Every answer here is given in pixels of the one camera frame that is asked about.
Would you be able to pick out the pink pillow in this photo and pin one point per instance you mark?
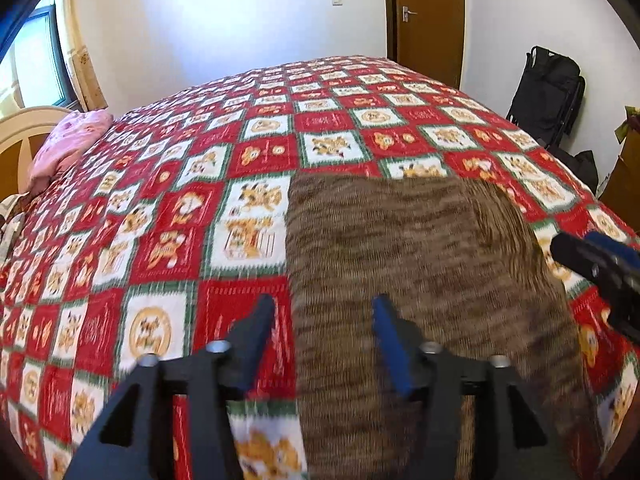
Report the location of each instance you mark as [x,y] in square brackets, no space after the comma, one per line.
[70,140]

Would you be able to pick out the window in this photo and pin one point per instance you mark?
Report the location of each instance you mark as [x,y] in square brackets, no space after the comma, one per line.
[35,55]

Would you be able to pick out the red checkered bear blanket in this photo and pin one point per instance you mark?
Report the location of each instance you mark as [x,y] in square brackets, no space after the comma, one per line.
[160,210]

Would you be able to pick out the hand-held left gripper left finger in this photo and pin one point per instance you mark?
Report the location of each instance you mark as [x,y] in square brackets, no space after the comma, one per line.
[252,355]

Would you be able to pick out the yellow patterned curtain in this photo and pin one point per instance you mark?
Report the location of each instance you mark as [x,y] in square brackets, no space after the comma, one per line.
[82,55]

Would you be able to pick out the black folded chair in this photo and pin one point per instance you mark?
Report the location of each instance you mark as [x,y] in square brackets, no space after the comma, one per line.
[545,90]

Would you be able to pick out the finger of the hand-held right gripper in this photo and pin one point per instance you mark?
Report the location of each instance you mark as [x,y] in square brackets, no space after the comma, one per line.
[572,255]
[607,250]

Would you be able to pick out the brown wooden door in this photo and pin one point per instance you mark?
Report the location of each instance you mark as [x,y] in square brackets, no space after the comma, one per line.
[430,20]

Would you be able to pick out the grey patterned quilt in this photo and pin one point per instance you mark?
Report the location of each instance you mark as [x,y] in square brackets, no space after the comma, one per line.
[9,225]

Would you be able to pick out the brown knitted sweater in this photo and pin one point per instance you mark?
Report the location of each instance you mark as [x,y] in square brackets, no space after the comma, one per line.
[400,260]

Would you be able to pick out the black bag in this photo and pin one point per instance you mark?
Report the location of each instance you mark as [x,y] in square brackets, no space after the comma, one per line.
[580,167]

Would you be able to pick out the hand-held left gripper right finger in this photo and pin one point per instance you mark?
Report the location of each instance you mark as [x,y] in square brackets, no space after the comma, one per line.
[392,350]

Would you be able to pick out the green plant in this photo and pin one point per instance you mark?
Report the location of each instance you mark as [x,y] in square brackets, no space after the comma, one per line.
[629,122]

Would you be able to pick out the cream wooden headboard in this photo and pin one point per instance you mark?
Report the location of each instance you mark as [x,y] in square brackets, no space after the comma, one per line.
[20,135]

